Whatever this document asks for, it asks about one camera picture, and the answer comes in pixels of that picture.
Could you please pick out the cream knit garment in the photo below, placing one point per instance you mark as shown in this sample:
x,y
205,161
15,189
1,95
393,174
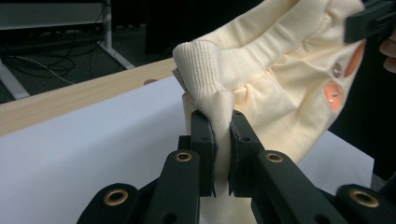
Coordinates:
x,y
280,77

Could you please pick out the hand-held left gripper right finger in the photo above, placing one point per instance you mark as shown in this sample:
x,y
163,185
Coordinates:
x,y
244,161

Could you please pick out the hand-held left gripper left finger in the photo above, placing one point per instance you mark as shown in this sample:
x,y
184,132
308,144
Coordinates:
x,y
205,155

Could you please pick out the white table mat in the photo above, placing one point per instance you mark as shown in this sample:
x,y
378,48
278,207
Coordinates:
x,y
77,155

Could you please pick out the white metal desk frame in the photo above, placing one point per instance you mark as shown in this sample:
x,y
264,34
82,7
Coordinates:
x,y
46,15

